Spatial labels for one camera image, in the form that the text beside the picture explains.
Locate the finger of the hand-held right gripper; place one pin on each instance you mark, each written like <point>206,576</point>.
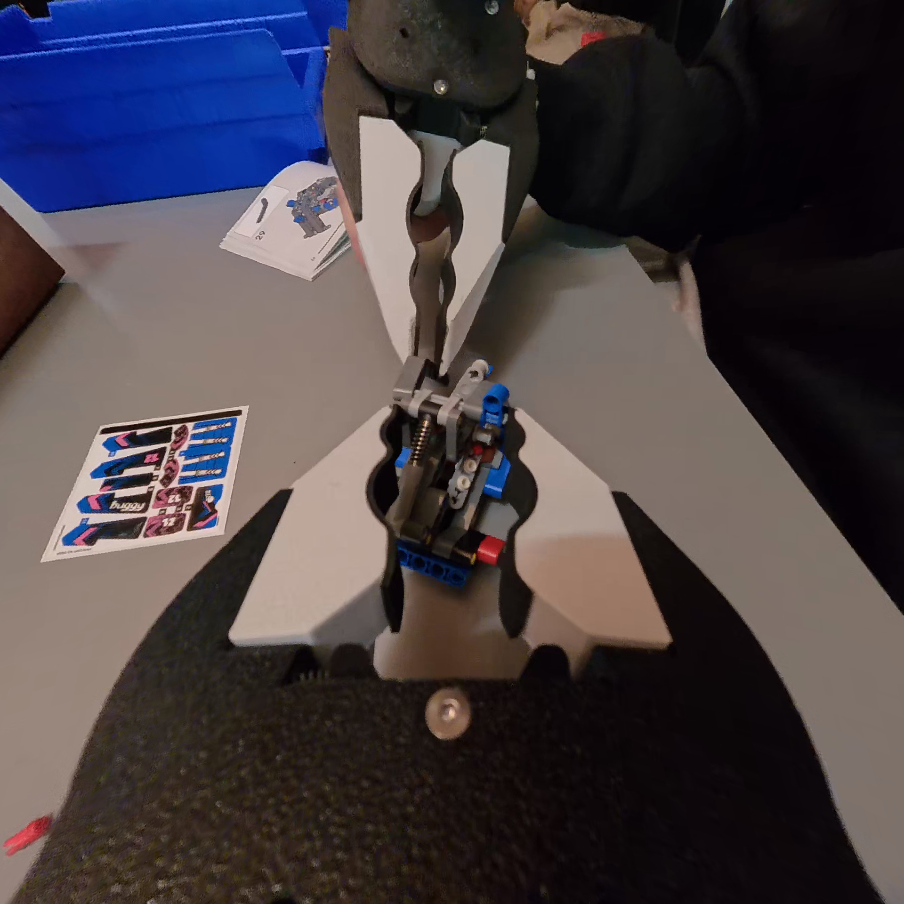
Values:
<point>480,212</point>
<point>385,212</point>

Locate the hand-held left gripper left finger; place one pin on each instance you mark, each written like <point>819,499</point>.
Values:
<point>304,565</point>

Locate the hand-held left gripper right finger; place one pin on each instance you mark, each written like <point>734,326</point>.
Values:
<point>600,565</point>

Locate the grey blue lego chassis assembly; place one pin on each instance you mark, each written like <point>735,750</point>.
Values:
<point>452,494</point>

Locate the person's right forearm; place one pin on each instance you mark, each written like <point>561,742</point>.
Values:
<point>671,127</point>

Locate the open lego instruction booklet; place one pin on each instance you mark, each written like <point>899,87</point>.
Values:
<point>282,226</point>

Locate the short red lego pin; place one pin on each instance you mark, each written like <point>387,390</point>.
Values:
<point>28,833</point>

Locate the blue pink sticker sheet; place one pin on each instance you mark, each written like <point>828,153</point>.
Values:
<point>148,487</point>

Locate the blue storage bin white tag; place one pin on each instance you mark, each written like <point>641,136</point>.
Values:
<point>176,14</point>

